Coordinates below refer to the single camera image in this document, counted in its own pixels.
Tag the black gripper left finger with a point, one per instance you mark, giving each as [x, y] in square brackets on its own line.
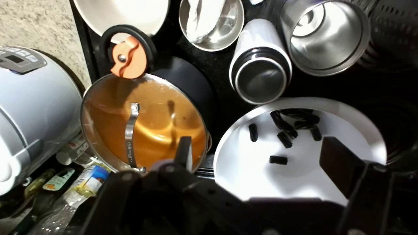
[183, 151]

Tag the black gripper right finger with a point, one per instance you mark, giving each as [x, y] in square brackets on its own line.
[344, 169]

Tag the white flask with black rim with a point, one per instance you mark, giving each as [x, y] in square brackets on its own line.
[262, 43]

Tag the small black block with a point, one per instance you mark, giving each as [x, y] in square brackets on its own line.
[279, 159]
[281, 121]
[285, 138]
[252, 132]
[316, 132]
[307, 118]

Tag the large white mixing bowl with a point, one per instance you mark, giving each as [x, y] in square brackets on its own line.
[243, 173]

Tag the black electric stove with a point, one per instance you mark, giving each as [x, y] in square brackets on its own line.
[222, 86]

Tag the bottle with yellow blue label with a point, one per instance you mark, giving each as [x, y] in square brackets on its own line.
[92, 177]

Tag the stainless steel tumbler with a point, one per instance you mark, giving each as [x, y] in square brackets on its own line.
[335, 47]

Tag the small steel bowl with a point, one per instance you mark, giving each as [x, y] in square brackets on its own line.
[229, 26]

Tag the clear plastic bottle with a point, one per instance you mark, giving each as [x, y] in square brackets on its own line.
[57, 216]

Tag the perforated steel utensil holder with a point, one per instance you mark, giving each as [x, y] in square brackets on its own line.
[394, 30]

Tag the dark glass bottle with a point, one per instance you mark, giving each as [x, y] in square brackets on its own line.
[37, 184]

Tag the small white ceramic bowl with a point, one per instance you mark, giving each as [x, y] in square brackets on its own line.
[122, 13]

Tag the white rice cooker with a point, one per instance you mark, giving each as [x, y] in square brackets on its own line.
[34, 112]

